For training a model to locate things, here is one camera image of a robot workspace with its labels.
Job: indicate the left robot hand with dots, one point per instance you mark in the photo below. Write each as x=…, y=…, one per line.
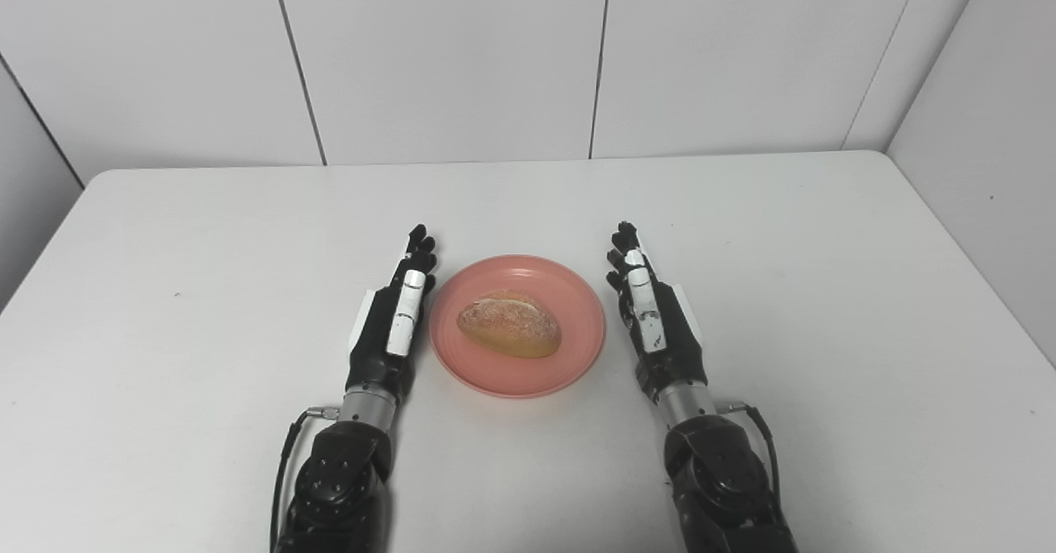
x=388, y=330

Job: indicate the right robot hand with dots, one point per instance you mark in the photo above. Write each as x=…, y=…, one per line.
x=664, y=338

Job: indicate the pink plate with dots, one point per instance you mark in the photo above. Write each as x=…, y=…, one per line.
x=577, y=305

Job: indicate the bread roll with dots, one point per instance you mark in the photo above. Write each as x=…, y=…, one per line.
x=510, y=323

